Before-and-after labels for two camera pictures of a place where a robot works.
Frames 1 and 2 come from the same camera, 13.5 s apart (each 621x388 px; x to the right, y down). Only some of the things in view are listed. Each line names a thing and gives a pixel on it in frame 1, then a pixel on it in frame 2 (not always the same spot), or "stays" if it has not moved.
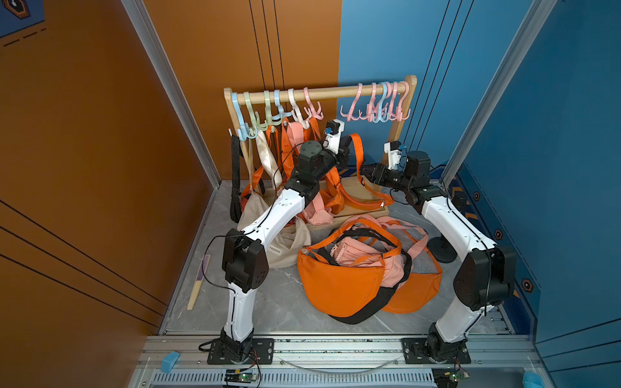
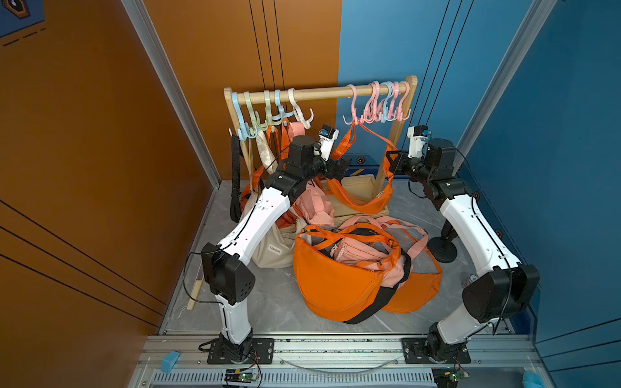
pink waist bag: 364,253 stays
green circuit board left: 240,377 stays
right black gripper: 380,168 → 399,166
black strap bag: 235,204 stays
